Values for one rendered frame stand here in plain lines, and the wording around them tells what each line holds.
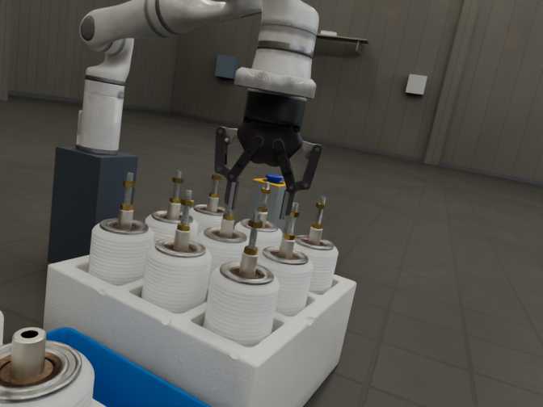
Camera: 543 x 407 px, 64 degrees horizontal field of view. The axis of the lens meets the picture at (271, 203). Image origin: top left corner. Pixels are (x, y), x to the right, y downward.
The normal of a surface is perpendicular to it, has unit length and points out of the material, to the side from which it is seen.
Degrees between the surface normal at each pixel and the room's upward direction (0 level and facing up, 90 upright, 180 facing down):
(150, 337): 90
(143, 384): 88
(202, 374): 90
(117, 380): 88
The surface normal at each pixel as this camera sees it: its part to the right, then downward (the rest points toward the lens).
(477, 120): -0.36, 0.13
